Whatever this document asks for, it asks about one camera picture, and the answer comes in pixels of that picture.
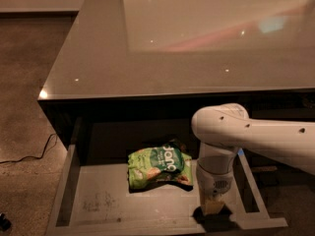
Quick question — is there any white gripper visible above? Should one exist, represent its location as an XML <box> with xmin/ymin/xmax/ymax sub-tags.
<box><xmin>196</xmin><ymin>163</ymin><xmax>233</xmax><ymax>215</ymax></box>

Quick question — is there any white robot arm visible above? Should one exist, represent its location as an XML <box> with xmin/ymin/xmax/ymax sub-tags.
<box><xmin>191</xmin><ymin>103</ymin><xmax>315</xmax><ymax>215</ymax></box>

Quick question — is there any green snack bag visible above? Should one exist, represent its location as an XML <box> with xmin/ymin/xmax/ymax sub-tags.
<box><xmin>128</xmin><ymin>140</ymin><xmax>194</xmax><ymax>191</ymax></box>

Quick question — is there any grey drawer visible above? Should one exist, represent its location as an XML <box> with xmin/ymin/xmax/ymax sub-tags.
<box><xmin>44</xmin><ymin>118</ymin><xmax>289</xmax><ymax>236</ymax></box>

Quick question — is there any dark cabinet with glossy top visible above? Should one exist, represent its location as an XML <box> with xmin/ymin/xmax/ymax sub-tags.
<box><xmin>38</xmin><ymin>0</ymin><xmax>315</xmax><ymax>165</ymax></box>

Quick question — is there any thin black floor cable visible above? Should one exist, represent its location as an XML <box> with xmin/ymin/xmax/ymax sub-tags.
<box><xmin>0</xmin><ymin>133</ymin><xmax>59</xmax><ymax>165</ymax></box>

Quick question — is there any black plug on floor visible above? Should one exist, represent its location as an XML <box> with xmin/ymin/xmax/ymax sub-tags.
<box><xmin>0</xmin><ymin>213</ymin><xmax>11</xmax><ymax>231</ymax></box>

